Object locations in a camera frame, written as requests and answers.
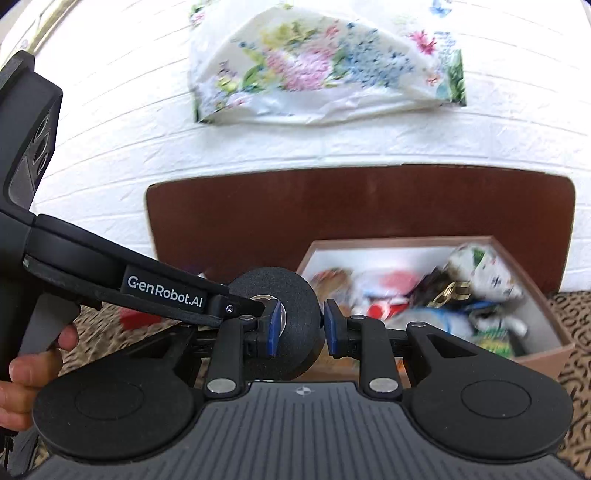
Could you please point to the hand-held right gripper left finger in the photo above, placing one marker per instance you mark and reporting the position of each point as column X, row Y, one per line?
column 272, row 330

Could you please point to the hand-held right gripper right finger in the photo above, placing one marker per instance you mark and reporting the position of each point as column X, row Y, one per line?
column 330, row 334

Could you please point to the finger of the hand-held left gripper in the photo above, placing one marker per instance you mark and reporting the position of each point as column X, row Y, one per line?
column 235, row 308

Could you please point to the black tape roll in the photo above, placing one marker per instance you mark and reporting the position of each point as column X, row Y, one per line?
column 298, row 295

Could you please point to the brown cardboard box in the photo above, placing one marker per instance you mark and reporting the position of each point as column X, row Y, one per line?
column 545, row 360

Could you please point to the person's left hand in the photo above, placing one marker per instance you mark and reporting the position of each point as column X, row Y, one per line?
column 21, row 397

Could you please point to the red and white packet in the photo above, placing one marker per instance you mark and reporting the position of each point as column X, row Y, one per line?
column 392, row 288

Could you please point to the red tape roll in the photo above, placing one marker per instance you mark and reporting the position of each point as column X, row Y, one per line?
column 131, row 318

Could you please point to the brown wooden headboard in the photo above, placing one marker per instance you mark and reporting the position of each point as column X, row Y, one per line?
column 231, row 221

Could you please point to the gold metal clip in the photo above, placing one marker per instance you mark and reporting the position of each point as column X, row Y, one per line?
column 450, row 293

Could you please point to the green snack packet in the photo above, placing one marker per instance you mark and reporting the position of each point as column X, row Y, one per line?
column 494, row 340

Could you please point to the white floral pouch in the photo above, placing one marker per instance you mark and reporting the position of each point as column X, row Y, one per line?
column 485, row 272

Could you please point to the leopard print blanket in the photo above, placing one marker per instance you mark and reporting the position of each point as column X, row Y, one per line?
column 577, row 323

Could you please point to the floral cloth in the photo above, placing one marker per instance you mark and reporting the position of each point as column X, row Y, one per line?
column 323, row 60

